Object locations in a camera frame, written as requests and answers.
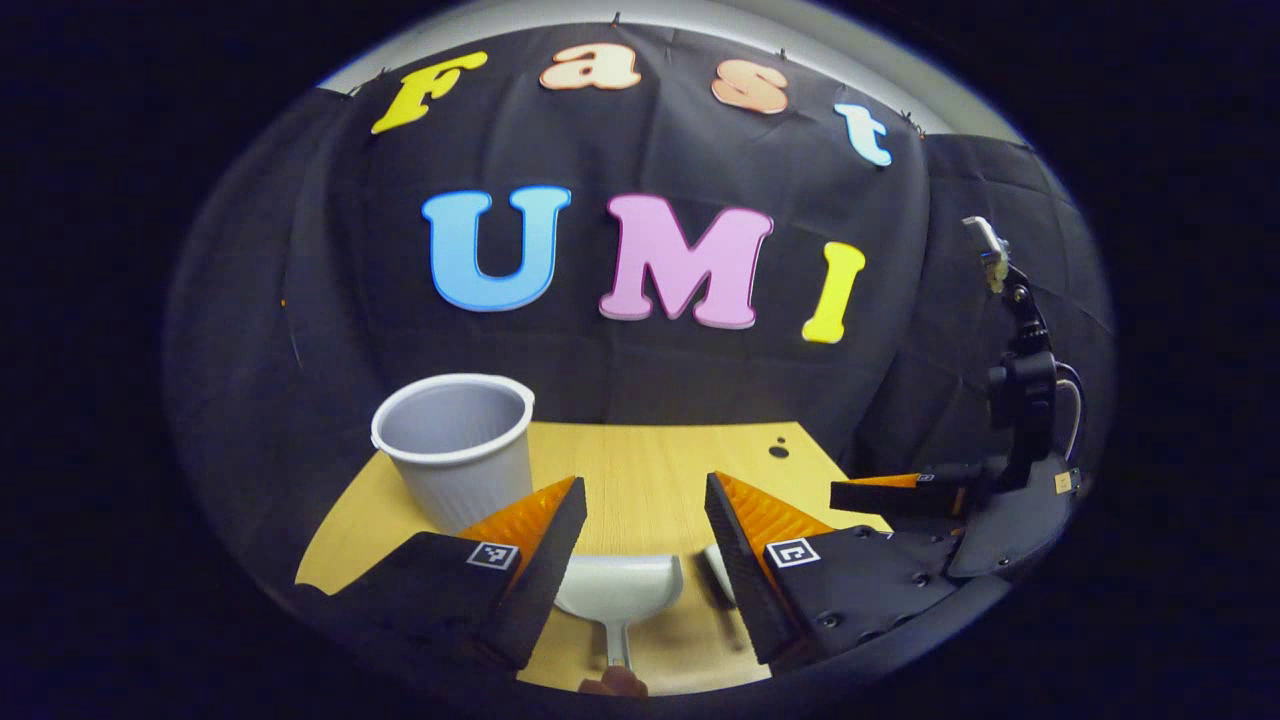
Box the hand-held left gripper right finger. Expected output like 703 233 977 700
705 472 961 666

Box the small white broom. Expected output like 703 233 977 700
703 543 737 606

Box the white plastic dustpan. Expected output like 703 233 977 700
553 555 685 671

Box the wooden desktop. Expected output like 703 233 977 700
295 421 896 696

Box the grey ribbed garbage bin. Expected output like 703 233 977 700
370 373 536 536

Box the black backdrop cloth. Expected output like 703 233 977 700
165 22 1116 601

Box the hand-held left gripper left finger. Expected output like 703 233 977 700
295 476 588 671

